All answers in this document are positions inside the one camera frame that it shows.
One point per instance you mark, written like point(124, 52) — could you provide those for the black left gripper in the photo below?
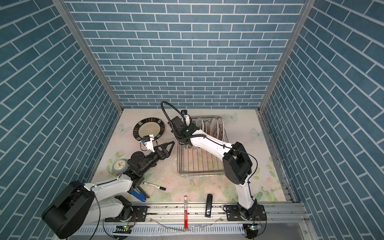
point(162, 154)

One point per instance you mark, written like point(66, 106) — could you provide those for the grey ribbed plate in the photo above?
point(200, 123)

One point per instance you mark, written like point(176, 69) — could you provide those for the dark mosaic rim plate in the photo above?
point(149, 126)

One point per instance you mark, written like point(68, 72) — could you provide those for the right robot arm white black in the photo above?
point(236, 162)

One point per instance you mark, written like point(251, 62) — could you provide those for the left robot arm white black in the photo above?
point(80, 204)

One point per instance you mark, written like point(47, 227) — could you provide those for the sunburst red text plate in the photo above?
point(207, 127)

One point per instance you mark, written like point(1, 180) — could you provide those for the black white marker pen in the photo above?
point(155, 186)

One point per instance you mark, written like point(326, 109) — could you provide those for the watermelon print plate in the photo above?
point(214, 127)

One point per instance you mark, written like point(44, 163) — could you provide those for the red rim white plate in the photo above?
point(220, 128)

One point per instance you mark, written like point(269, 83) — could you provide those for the small white desk clock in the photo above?
point(120, 166)

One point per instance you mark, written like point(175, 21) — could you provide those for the blue stapler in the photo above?
point(140, 194)

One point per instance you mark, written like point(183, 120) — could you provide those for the red white pen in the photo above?
point(185, 212)

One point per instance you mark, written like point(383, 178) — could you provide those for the black rectangular remote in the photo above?
point(209, 203)

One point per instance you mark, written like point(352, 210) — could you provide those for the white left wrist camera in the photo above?
point(147, 142)

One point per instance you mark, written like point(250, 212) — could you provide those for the metal wire dish rack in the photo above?
point(196, 162)

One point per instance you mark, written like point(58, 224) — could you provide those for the white cable comb strip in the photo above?
point(158, 230)

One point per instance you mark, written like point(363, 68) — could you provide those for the aluminium corner post left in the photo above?
point(76, 32)

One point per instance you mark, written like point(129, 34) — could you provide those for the aluminium corner post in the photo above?
point(76, 32)
point(306, 9)

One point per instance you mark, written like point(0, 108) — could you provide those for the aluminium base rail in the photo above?
point(174, 213)

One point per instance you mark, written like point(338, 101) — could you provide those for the aluminium corner post right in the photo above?
point(306, 9)

